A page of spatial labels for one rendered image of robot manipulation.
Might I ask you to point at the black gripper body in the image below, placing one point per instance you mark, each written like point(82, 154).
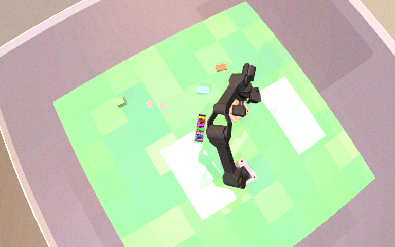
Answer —
point(240, 109)

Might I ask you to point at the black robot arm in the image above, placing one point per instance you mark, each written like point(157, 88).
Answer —
point(220, 135)

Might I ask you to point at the olive green cube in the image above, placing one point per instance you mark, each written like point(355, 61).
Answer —
point(120, 102)

